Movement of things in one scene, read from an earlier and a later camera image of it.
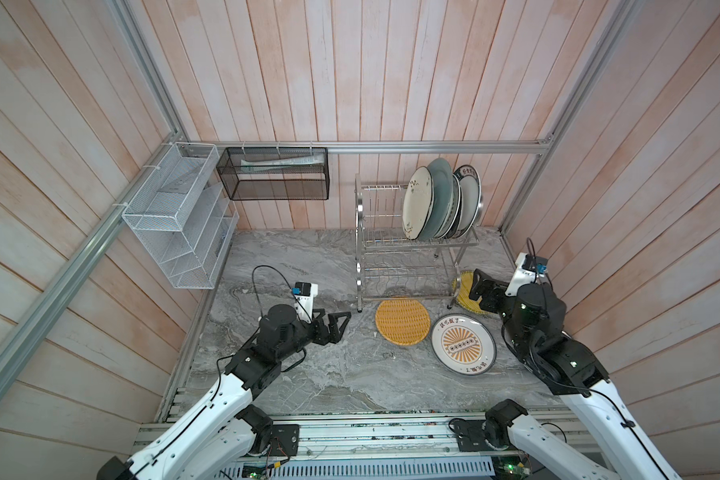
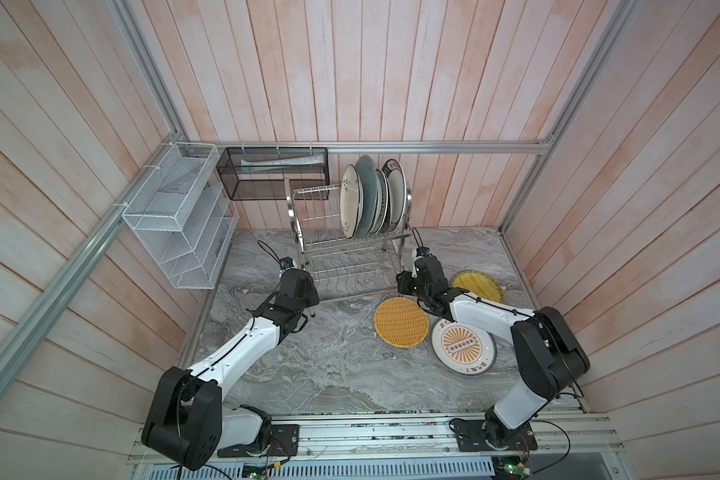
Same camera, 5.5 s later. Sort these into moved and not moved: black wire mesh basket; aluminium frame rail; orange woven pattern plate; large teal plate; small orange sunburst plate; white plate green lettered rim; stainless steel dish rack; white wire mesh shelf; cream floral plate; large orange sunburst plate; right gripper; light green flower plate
Moved: right gripper; white plate green lettered rim; large teal plate; cream floral plate; small orange sunburst plate; stainless steel dish rack; light green flower plate
Not moved: large orange sunburst plate; orange woven pattern plate; black wire mesh basket; aluminium frame rail; white wire mesh shelf
